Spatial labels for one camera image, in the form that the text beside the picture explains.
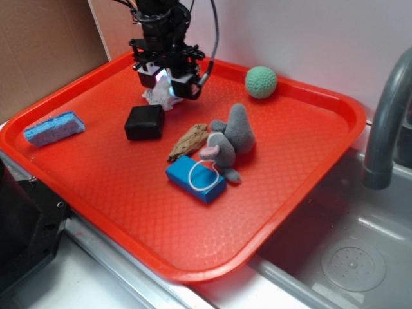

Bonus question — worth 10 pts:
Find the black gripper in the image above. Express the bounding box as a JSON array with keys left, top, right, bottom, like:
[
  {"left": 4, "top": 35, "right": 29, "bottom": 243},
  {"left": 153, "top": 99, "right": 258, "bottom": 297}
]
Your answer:
[{"left": 129, "top": 23, "right": 205, "bottom": 100}]

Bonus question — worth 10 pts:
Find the white paper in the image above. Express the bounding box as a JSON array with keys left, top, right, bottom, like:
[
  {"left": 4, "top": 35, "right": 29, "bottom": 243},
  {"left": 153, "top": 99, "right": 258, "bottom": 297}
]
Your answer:
[{"left": 142, "top": 76, "right": 183, "bottom": 111}]

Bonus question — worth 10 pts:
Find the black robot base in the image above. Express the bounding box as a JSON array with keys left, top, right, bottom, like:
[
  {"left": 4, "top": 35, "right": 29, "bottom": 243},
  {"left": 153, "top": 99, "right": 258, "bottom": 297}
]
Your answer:
[{"left": 1, "top": 162, "right": 68, "bottom": 297}]

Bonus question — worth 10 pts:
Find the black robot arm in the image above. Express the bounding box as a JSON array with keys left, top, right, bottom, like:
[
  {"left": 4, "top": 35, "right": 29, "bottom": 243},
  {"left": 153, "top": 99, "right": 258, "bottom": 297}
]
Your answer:
[{"left": 129, "top": 1, "right": 205, "bottom": 100}]

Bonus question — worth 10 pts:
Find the black rectangular box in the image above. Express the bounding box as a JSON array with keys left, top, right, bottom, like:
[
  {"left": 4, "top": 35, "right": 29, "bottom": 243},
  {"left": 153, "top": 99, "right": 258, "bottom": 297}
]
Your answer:
[{"left": 124, "top": 104, "right": 165, "bottom": 140}]

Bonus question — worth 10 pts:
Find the brown wood piece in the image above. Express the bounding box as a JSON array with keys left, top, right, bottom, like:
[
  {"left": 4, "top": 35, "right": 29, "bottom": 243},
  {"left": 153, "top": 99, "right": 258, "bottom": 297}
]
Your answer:
[{"left": 167, "top": 124, "right": 209, "bottom": 162}]

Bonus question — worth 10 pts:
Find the grey plush mouse toy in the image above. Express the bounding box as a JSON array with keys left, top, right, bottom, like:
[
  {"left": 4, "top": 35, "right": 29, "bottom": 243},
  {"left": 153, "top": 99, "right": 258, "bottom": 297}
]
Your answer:
[{"left": 200, "top": 103, "right": 256, "bottom": 183}]

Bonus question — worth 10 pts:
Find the green dimpled ball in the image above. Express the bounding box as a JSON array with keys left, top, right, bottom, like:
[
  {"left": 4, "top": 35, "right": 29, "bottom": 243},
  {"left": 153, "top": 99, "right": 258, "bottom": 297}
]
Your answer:
[{"left": 245, "top": 66, "right": 277, "bottom": 99}]

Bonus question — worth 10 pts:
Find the blue rectangular block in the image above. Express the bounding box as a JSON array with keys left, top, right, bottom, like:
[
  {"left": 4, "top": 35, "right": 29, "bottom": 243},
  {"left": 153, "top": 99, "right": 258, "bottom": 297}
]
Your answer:
[{"left": 165, "top": 156, "right": 227, "bottom": 203}]

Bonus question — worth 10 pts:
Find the red plastic tray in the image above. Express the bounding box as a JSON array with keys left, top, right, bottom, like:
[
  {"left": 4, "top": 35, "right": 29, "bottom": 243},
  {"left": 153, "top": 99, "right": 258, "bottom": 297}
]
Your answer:
[{"left": 1, "top": 54, "right": 366, "bottom": 283}]

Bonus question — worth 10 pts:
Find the blue sponge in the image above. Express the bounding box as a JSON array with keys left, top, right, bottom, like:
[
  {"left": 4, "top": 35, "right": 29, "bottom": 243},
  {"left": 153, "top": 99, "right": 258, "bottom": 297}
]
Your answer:
[{"left": 23, "top": 111, "right": 86, "bottom": 147}]

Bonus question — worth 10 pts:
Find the brown cardboard panel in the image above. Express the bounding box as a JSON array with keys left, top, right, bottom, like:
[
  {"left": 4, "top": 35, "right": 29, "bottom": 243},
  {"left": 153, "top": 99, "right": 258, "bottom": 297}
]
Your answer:
[{"left": 1, "top": 1, "right": 108, "bottom": 122}]

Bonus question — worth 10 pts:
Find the grey faucet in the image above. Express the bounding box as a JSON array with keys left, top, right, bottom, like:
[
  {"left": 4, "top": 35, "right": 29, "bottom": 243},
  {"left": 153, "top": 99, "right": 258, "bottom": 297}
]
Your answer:
[{"left": 362, "top": 48, "right": 411, "bottom": 190}]

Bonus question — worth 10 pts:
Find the grey sink basin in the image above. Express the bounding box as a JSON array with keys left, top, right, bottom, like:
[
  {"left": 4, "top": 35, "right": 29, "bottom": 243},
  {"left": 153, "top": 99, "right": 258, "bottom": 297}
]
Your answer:
[{"left": 195, "top": 151, "right": 411, "bottom": 308}]

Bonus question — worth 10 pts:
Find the grey braided cable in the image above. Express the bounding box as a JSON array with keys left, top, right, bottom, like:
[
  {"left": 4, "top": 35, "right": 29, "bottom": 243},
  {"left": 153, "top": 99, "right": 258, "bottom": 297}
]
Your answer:
[{"left": 196, "top": 0, "right": 220, "bottom": 88}]

